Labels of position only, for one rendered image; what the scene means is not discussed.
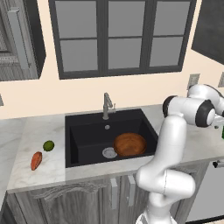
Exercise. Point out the green lime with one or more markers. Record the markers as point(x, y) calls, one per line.
point(48, 145)

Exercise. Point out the grey dishwasher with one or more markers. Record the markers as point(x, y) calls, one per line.
point(208, 192)

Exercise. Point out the black kitchen sink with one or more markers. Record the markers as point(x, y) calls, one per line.
point(87, 137)

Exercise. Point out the grey wooden cupboard door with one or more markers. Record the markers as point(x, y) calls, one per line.
point(67, 207)
point(128, 213)

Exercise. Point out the green cup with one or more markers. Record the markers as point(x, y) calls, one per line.
point(222, 132)

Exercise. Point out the grey sink drain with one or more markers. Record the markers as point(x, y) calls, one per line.
point(109, 152)

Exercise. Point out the dark wall cupboard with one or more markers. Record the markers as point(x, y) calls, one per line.
point(210, 29)

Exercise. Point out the dark framed window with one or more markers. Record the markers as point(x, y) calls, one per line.
point(122, 38)

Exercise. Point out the grey metal tap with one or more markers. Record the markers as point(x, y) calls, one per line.
point(106, 108)

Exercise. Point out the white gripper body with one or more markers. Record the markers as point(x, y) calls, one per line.
point(219, 119)

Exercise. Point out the grey wall socket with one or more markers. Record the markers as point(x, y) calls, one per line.
point(193, 81)
point(1, 100)
point(221, 80)

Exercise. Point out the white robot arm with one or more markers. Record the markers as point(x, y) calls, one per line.
point(172, 145)

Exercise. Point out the orange sweet potato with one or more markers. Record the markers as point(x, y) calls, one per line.
point(36, 161)

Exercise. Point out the brown wooden bowl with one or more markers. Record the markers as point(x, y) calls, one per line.
point(129, 144)

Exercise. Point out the grey wall cupboard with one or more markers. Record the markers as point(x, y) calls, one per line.
point(17, 43)

